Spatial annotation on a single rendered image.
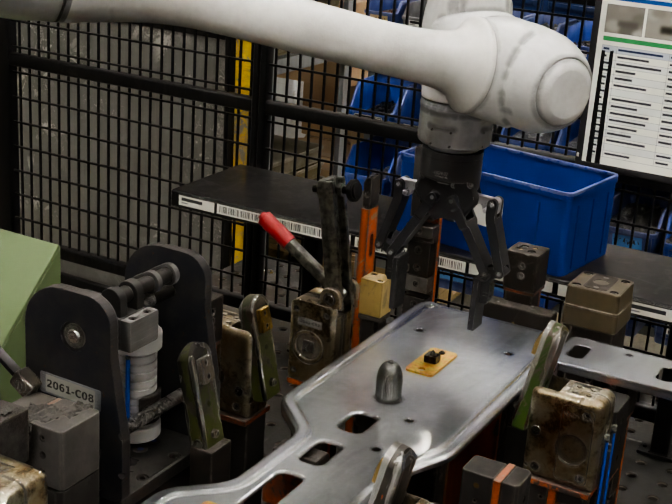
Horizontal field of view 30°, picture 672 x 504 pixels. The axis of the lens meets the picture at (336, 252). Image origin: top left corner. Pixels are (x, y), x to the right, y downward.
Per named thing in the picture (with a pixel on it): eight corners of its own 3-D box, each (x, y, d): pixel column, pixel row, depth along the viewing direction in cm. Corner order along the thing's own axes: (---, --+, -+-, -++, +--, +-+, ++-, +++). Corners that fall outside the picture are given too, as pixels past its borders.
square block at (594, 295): (586, 526, 183) (620, 296, 171) (534, 509, 186) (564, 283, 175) (603, 502, 190) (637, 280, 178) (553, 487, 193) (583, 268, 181)
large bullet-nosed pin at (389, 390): (392, 418, 149) (397, 368, 147) (369, 411, 150) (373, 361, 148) (404, 408, 152) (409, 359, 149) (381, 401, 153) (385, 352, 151)
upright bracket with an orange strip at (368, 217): (347, 504, 185) (371, 178, 168) (339, 501, 185) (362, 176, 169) (356, 495, 187) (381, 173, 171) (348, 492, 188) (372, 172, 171)
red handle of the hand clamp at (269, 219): (340, 296, 163) (257, 212, 165) (331, 307, 164) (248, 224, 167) (355, 287, 166) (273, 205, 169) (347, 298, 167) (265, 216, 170)
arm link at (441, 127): (478, 112, 144) (473, 162, 146) (508, 99, 151) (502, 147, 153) (407, 98, 148) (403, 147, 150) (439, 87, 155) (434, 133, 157)
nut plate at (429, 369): (431, 378, 157) (432, 369, 156) (403, 370, 158) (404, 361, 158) (458, 356, 164) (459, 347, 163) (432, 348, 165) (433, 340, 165)
